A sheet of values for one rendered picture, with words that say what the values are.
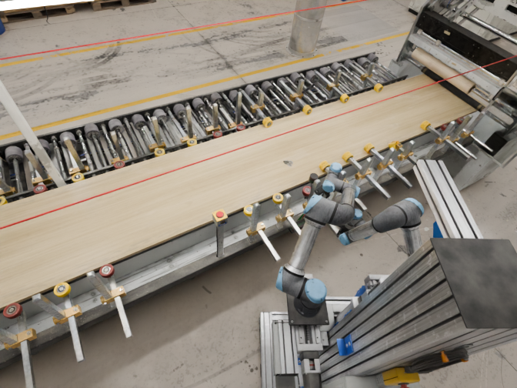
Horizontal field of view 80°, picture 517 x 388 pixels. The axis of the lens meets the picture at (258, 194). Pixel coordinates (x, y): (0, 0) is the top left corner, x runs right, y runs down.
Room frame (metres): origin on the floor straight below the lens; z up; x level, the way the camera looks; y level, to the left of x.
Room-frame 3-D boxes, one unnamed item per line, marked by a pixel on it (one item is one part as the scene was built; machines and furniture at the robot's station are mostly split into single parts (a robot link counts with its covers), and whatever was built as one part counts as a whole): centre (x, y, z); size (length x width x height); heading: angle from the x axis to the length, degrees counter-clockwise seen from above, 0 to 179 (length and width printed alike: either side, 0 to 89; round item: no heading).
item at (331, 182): (1.29, -0.45, 1.31); 0.11 x 0.11 x 0.08; 73
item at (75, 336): (0.37, 0.93, 0.83); 0.43 x 0.03 x 0.04; 37
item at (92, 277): (0.55, 0.80, 0.93); 0.03 x 0.03 x 0.48; 37
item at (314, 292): (0.62, -0.36, 1.21); 0.13 x 0.12 x 0.14; 73
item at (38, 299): (0.40, 1.00, 0.93); 0.03 x 0.03 x 0.48; 37
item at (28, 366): (0.22, 1.13, 0.80); 0.43 x 0.03 x 0.04; 37
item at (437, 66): (3.31, -1.95, 1.05); 1.43 x 0.12 x 0.12; 37
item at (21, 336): (0.26, 1.18, 0.80); 0.13 x 0.06 x 0.05; 127
